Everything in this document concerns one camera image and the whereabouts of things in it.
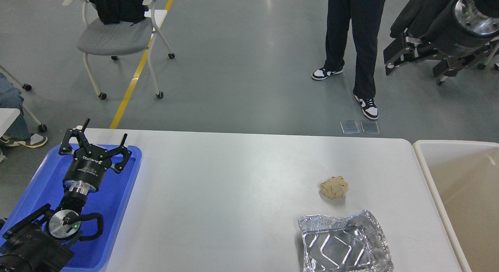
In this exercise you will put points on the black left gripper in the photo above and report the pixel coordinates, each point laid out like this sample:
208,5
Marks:
90,162

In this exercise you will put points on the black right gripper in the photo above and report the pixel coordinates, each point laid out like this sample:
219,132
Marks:
417,50

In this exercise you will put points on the aluminium foil tray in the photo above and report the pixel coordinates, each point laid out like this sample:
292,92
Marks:
344,244

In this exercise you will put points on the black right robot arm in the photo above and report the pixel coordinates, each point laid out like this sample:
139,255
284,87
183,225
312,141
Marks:
457,33

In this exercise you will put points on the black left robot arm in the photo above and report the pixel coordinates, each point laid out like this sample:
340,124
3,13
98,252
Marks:
42,241

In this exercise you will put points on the dark jacket on chair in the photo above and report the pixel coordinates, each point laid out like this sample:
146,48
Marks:
417,17

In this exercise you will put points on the blue plastic tray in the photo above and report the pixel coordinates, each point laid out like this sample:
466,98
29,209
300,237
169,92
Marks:
111,201

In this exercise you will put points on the standing person in black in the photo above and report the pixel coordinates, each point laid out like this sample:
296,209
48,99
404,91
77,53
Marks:
363,18

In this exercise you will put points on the right clear floor plate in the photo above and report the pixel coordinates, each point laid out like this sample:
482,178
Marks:
370,127

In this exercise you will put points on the clear floor plate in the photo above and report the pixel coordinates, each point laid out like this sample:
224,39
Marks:
370,127
349,127

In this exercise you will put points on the white side table corner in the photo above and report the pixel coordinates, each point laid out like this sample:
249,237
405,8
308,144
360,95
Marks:
7,117

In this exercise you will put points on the left clear floor plate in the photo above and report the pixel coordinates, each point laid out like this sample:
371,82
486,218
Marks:
349,127

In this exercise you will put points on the grey white office chair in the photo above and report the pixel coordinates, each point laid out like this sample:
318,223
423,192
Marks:
117,39

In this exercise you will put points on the beige plastic bin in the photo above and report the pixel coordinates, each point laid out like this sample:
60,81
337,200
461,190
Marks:
463,178

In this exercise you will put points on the black backpack on chair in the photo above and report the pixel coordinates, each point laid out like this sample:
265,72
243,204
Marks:
116,11

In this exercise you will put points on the crumpled beige paper ball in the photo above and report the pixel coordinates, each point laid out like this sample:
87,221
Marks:
335,187

